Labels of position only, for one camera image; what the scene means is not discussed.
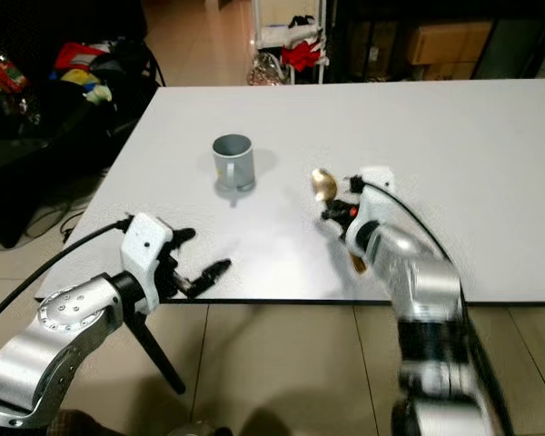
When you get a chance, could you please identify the gold spoon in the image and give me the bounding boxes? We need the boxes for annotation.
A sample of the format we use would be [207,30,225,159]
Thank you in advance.
[310,167,367,274]

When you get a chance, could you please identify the black table leg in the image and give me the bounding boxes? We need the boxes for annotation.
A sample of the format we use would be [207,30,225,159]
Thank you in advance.
[126,312,188,394]

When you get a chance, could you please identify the grey mug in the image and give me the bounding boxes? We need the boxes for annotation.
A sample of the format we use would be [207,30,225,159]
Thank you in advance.
[211,134,256,193]

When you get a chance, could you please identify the grey robot foot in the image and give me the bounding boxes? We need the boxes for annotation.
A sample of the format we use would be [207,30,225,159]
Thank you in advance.
[168,421,233,436]

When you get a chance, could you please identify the red garment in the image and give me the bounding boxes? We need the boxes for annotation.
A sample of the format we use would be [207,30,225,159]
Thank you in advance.
[279,40,324,73]

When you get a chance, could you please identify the black glossy coffee table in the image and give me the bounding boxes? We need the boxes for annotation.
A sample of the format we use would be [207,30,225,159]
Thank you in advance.
[0,53,161,247]

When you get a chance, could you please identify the white glove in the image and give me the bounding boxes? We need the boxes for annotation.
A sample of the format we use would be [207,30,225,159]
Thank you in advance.
[83,81,115,104]

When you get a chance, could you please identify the black bag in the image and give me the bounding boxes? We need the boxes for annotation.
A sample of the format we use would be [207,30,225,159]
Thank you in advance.
[94,40,161,93]

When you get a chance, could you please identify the white garment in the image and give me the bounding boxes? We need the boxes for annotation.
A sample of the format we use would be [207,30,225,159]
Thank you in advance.
[282,15,321,46]

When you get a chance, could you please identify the yellow packet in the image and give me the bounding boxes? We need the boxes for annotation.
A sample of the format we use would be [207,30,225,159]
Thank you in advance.
[60,68,93,88]

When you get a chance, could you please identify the white drying rack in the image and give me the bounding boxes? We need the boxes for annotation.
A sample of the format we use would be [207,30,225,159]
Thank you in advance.
[252,0,329,85]

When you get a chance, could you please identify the large cardboard box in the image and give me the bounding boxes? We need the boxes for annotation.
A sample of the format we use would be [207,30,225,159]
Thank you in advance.
[403,19,492,65]

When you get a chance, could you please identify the red bag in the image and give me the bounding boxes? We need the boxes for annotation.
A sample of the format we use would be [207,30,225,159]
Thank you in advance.
[54,42,106,73]

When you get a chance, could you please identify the clear bottle with red label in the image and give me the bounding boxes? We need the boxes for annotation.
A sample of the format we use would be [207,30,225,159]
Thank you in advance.
[0,40,39,125]

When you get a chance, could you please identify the dark shelf unit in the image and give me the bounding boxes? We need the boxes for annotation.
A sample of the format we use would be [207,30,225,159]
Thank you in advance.
[326,0,545,82]

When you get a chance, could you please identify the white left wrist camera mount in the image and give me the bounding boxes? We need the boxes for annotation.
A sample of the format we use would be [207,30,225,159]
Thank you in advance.
[122,213,174,292]

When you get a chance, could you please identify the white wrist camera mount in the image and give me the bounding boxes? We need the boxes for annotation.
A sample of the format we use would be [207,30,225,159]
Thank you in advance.
[358,165,397,194]
[122,213,174,292]

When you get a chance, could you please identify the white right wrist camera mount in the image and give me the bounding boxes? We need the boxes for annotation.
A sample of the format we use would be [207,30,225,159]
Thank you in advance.
[358,165,397,194]

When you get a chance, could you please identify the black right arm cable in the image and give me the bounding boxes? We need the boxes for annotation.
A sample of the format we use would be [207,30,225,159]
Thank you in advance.
[349,176,515,436]

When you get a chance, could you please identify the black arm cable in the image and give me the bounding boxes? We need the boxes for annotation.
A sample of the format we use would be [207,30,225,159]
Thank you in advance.
[0,216,134,332]
[349,176,515,436]

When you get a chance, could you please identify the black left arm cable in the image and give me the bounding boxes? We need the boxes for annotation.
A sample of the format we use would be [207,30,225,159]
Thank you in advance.
[0,216,134,332]

